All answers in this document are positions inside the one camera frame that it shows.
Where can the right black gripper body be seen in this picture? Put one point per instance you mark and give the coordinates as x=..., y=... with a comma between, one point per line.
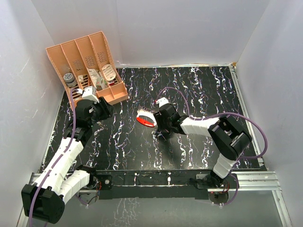
x=163, y=124

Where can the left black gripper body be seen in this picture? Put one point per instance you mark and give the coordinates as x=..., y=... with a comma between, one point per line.
x=101, y=111

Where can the red keyring with keys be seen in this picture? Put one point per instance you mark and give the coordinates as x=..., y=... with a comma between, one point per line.
x=146, y=118

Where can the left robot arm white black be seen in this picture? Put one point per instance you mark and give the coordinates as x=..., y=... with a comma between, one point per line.
x=46, y=197

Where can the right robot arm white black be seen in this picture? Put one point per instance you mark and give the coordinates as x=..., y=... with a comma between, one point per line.
x=230, y=137

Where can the white small boxes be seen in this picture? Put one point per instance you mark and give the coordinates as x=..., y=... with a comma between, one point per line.
x=97, y=80

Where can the small red-white box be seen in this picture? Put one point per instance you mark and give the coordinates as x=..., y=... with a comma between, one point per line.
x=82, y=78

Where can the oval white tin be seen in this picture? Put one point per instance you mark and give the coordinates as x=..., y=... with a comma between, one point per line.
x=109, y=72

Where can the grey round jar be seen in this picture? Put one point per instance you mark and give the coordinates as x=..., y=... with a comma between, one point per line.
x=69, y=80

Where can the peach desk organizer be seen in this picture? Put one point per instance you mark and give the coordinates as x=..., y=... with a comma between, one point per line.
x=79, y=55

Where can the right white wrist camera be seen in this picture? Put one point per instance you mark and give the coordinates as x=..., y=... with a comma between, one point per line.
x=161, y=102

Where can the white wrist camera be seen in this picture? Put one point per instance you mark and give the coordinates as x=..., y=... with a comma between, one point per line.
x=89, y=93
x=161, y=102

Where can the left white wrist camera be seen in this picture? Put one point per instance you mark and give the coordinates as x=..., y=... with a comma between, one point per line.
x=89, y=93

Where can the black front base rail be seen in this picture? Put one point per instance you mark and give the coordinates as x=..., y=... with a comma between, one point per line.
x=196, y=184

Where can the aluminium frame rail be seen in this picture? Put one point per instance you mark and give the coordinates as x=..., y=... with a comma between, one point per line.
x=246, y=180

